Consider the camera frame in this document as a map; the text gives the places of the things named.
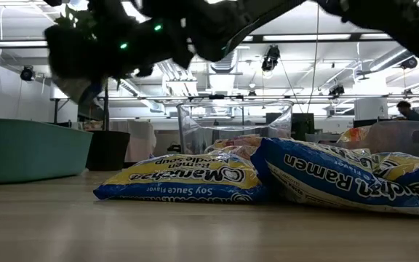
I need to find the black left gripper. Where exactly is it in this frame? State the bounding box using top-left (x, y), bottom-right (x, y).
top-left (44, 14), bottom-right (140, 87)

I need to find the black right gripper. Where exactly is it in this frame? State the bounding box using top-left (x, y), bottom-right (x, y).
top-left (136, 0), bottom-right (203, 70)

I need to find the orange chicken ramen packet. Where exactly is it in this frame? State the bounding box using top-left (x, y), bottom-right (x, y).
top-left (336, 125), bottom-right (373, 145)

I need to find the clear plastic bin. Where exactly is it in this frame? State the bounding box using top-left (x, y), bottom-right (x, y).
top-left (175, 100), bottom-right (294, 161)

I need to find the potted green plant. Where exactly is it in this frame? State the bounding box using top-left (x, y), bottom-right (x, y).
top-left (54, 5), bottom-right (132, 172)

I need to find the white covered furniture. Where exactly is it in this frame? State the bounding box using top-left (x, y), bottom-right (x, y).
top-left (127, 119), bottom-right (158, 163)

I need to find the teal plastic bin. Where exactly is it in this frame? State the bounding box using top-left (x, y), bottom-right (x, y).
top-left (0, 118), bottom-right (94, 184)

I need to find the black beam with light strips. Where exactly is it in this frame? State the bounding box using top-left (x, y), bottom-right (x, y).
top-left (0, 32), bottom-right (394, 48)

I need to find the white cabinet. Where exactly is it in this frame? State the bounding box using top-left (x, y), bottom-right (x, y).
top-left (354, 97), bottom-right (389, 121)

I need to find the grey plastic bin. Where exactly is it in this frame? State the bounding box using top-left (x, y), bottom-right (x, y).
top-left (305, 119), bottom-right (419, 161)

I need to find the person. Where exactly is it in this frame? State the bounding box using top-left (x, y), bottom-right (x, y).
top-left (394, 100), bottom-right (419, 122)

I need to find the black ceiling camera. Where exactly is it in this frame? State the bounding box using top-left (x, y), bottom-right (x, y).
top-left (328, 84), bottom-right (346, 97)
top-left (260, 44), bottom-right (282, 73)
top-left (399, 56), bottom-right (419, 71)
top-left (19, 65), bottom-right (36, 82)

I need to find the black background frame rail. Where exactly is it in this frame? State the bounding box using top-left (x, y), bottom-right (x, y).
top-left (49, 94), bottom-right (419, 102)

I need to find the thin hanging cable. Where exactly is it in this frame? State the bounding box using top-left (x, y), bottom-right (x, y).
top-left (306, 3), bottom-right (321, 114)

